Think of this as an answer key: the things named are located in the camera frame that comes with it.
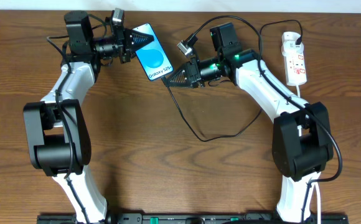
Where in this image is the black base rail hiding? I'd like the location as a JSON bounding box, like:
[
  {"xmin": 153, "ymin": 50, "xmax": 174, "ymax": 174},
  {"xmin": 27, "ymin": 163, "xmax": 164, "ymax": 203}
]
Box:
[{"xmin": 36, "ymin": 212, "xmax": 349, "ymax": 224}]

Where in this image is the white charger plug adapter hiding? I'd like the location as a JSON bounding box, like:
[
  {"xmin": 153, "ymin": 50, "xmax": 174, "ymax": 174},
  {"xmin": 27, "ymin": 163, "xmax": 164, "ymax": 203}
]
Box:
[{"xmin": 281, "ymin": 40, "xmax": 304, "ymax": 57}]

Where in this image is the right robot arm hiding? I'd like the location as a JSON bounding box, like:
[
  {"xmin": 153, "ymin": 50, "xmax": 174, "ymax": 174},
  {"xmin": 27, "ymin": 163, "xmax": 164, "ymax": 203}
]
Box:
[{"xmin": 164, "ymin": 23, "xmax": 341, "ymax": 223}]

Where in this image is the blue Galaxy smartphone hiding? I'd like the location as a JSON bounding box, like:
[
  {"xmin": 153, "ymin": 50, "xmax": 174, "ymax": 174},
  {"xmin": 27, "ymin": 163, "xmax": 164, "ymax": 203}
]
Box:
[{"xmin": 133, "ymin": 23, "xmax": 174, "ymax": 81}]

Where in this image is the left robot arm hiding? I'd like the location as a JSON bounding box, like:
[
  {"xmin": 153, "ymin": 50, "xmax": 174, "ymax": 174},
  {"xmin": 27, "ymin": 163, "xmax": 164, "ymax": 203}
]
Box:
[{"xmin": 23, "ymin": 8, "xmax": 154, "ymax": 223}]

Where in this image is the white power strip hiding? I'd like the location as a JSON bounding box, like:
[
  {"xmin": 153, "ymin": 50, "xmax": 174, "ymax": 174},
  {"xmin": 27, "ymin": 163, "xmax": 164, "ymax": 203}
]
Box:
[{"xmin": 281, "ymin": 32, "xmax": 307, "ymax": 86}]

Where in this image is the black USB charging cable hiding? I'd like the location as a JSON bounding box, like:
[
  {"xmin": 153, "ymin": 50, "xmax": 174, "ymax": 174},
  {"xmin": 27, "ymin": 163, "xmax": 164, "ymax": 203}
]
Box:
[{"xmin": 161, "ymin": 19, "xmax": 304, "ymax": 143}]

